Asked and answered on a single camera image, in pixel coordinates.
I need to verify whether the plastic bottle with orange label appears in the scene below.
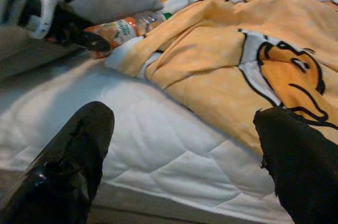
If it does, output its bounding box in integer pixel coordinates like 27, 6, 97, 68
84, 11, 173, 59

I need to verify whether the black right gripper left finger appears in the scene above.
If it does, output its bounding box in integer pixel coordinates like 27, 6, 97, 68
0, 101, 116, 224

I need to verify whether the yellow duck print blanket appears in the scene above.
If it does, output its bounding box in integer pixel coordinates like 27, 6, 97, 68
105, 0, 338, 157

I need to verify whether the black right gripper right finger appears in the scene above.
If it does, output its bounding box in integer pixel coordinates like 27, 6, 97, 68
252, 107, 338, 224

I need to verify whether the white quilted mattress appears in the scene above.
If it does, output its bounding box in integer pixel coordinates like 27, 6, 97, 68
0, 49, 294, 224

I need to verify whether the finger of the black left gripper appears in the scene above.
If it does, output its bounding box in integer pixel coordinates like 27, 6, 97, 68
80, 31, 112, 54

